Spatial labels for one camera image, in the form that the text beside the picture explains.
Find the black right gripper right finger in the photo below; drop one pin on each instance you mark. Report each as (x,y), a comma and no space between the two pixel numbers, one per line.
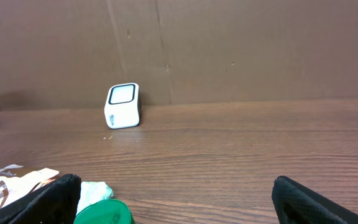
(296,204)

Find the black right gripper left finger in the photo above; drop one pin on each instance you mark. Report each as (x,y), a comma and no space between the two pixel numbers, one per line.
(54,203)

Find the teal snack pouch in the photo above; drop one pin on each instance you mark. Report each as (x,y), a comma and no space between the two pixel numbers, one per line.
(93,192)

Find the green lidded jar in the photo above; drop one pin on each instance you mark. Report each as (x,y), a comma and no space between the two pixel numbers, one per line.
(109,211)

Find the white snack bag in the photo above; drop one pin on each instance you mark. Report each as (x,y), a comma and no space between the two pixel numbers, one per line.
(18,181)

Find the white barcode scanner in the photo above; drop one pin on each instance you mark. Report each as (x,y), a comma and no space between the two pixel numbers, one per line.
(123,106)

